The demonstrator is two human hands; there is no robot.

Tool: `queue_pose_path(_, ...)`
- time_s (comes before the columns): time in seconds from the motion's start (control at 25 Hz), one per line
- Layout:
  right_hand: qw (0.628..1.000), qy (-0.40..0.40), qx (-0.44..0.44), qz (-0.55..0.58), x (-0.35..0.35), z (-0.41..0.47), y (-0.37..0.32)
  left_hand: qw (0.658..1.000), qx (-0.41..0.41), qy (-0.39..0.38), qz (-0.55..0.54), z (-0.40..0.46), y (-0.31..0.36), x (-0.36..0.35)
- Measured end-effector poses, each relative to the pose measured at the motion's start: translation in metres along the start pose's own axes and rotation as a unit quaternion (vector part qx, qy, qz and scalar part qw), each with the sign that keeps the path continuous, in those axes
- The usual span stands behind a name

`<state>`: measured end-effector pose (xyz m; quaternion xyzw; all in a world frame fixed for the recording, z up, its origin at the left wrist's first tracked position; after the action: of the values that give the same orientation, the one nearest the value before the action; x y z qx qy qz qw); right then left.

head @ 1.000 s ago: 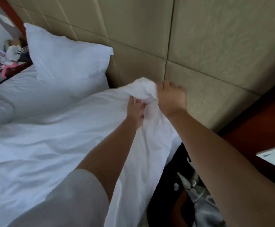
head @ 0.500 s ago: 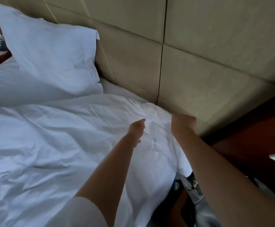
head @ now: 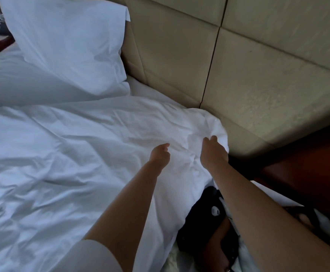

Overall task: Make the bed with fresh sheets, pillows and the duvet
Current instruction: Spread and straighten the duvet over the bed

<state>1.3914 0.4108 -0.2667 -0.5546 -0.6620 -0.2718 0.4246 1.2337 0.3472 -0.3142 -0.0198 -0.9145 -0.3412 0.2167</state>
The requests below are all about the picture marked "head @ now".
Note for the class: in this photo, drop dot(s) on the person's left forearm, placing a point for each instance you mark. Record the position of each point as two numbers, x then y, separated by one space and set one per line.
125 218

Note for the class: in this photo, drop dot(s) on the white duvet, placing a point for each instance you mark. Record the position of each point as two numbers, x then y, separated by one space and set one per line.
68 155

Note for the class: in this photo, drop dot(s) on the person's right forearm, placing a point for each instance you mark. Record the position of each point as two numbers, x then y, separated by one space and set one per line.
267 229

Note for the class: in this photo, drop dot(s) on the beige padded headboard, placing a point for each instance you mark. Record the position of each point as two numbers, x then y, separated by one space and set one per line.
238 65

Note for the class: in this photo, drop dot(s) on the white bed sheet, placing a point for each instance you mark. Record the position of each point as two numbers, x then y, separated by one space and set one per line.
148 92

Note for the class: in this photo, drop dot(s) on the white pillow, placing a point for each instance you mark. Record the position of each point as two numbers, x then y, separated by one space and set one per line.
68 42

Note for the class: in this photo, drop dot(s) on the white oval tag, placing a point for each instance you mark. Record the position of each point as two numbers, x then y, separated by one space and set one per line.
215 211

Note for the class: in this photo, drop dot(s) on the person's left hand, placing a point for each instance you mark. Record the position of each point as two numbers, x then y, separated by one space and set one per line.
160 157

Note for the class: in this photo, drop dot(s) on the person's white shirt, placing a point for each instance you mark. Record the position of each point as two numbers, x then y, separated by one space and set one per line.
88 259

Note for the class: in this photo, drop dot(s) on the person's right hand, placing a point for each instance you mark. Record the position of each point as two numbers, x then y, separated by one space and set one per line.
213 155

